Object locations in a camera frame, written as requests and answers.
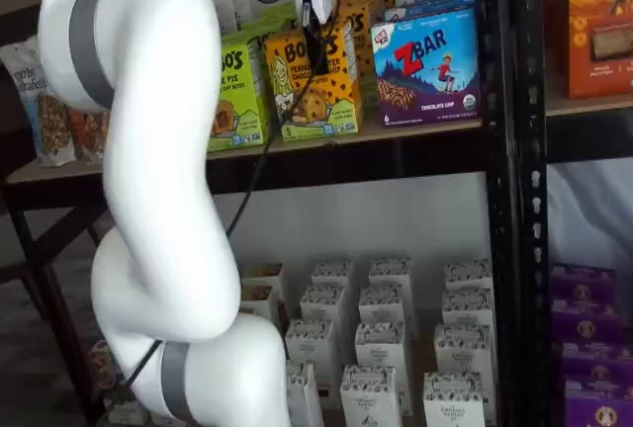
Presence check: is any white patterned carton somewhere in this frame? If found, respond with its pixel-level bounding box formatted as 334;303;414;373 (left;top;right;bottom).
285;361;326;427
421;371;486;427
354;319;412;370
339;364;404;427
367;257;413;291
443;258;495;294
440;288;496;328
299;284;348;323
284;317;341;368
357;285;412;325
433;322;497;378
311;260;355;291

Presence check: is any purple snack box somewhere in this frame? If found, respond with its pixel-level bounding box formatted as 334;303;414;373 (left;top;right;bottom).
550;298;623;345
563;379;633;427
550;263;618;300
560;341;633;384

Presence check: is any granola bag blue label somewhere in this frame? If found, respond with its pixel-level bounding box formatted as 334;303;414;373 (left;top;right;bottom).
0;35;79;168

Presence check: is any wooden shelf board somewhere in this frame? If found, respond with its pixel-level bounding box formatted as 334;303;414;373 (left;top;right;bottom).
4;117;485;187
545;90;633;119

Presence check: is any long black cable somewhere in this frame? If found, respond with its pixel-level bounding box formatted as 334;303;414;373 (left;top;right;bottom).
121;0;348;391

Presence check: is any yellow label granola box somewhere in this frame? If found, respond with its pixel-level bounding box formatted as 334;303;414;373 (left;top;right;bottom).
241;262;287;291
239;284;277;323

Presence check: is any white plastic sheet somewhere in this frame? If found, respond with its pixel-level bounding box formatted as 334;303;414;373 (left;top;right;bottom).
545;157;633;276

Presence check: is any granola bag orange label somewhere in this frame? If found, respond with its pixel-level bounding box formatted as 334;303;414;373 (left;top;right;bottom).
65;104;112;162

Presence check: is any large orange snack box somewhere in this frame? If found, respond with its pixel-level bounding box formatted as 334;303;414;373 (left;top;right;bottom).
542;0;633;101

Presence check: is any white patterned boxes group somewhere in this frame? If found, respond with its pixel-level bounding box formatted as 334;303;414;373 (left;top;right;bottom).
409;327;439;404

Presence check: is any green Bobo's apple pie box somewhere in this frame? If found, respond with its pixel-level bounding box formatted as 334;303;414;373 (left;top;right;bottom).
207;33;273;153
240;0;299;53

